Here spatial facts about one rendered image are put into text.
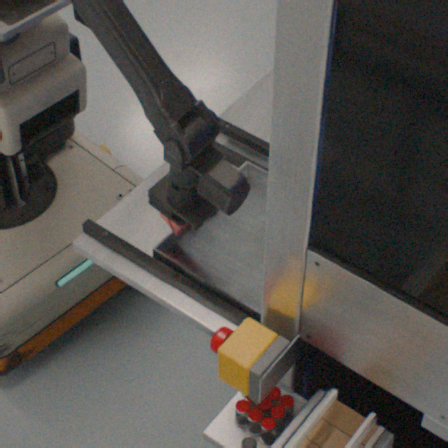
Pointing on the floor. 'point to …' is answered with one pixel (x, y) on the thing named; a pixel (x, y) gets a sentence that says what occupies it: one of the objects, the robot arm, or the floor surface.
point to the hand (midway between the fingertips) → (179, 230)
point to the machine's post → (294, 163)
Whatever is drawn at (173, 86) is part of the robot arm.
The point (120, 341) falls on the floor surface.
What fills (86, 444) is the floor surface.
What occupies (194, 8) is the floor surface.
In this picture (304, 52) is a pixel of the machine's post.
